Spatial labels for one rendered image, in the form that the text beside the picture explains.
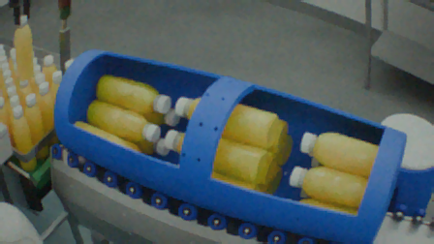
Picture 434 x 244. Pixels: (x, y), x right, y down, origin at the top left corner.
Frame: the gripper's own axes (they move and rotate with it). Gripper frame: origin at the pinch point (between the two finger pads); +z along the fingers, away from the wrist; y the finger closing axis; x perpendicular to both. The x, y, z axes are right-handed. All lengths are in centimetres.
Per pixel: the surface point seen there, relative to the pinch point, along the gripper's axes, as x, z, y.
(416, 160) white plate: -116, 35, 29
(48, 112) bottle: -9.4, 35.3, 2.0
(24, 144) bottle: -9.2, 38.1, -13.1
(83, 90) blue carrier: -24.8, 26.1, 5.7
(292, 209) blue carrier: -89, 28, -9
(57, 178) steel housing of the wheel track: -18, 51, -8
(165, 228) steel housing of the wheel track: -57, 50, -7
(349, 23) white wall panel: -19, 128, 333
